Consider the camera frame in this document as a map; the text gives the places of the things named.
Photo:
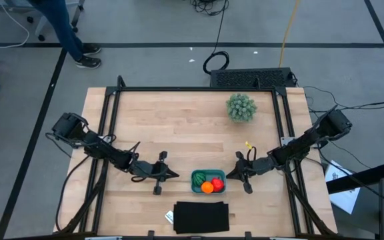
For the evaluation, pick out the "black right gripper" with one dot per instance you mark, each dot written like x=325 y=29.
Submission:
x=258 y=166

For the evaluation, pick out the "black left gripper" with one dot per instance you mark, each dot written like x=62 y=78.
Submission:
x=145 y=168

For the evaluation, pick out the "teal plastic container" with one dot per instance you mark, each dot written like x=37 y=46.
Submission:
x=208 y=173

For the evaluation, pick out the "green toy watermelon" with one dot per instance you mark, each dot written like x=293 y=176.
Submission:
x=198 y=179

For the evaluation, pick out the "orange toy fruit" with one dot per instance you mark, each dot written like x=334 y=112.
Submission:
x=207 y=187

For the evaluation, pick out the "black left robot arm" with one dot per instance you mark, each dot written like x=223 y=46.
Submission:
x=95 y=150

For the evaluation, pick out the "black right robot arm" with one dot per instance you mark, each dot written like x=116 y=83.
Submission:
x=298 y=148

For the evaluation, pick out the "white paper tag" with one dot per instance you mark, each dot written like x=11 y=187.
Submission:
x=169 y=217

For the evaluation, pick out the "black cloth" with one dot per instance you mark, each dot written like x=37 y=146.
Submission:
x=201 y=218

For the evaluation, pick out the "green artificial potted plant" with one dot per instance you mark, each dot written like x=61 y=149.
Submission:
x=241 y=107

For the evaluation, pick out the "black perforated computer case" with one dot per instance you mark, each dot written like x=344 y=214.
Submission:
x=252 y=78

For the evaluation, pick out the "white paper sheets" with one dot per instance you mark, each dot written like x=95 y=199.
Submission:
x=343 y=196

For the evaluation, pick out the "person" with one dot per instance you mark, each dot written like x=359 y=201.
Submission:
x=62 y=30

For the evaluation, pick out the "black aluminium table frame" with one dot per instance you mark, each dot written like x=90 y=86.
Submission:
x=195 y=89

